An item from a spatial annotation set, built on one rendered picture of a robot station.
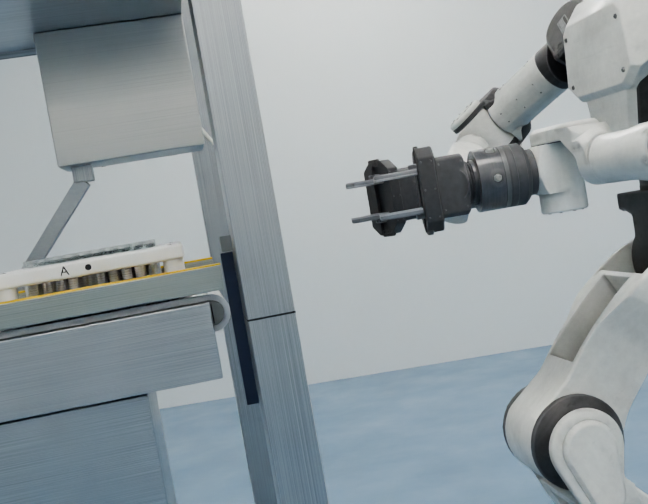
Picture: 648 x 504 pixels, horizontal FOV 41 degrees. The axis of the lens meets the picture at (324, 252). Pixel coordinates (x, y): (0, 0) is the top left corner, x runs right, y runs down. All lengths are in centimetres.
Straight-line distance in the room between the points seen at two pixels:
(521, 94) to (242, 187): 79
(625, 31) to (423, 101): 360
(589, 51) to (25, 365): 94
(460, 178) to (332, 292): 370
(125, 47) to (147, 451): 59
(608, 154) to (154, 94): 66
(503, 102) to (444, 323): 328
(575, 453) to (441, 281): 363
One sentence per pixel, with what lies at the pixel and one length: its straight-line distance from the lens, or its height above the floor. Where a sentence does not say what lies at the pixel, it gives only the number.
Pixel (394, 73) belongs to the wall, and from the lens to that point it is 493.
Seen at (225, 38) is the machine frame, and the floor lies 119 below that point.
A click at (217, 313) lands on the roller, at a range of 115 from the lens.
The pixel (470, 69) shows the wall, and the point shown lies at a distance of 496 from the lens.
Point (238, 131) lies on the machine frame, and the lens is 108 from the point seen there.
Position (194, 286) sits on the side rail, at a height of 90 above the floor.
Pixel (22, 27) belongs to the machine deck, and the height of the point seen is 130.
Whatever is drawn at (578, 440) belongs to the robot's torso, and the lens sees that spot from 133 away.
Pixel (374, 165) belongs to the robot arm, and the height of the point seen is 102.
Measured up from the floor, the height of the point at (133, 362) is 82.
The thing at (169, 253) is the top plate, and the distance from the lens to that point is 115.
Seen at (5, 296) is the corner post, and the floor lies 93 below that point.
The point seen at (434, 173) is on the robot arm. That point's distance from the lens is 122.
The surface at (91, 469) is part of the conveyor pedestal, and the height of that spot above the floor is 69.
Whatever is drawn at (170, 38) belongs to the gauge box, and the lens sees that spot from 137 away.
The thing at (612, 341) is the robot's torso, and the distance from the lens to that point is 138.
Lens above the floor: 97
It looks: 3 degrees down
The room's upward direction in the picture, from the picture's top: 10 degrees counter-clockwise
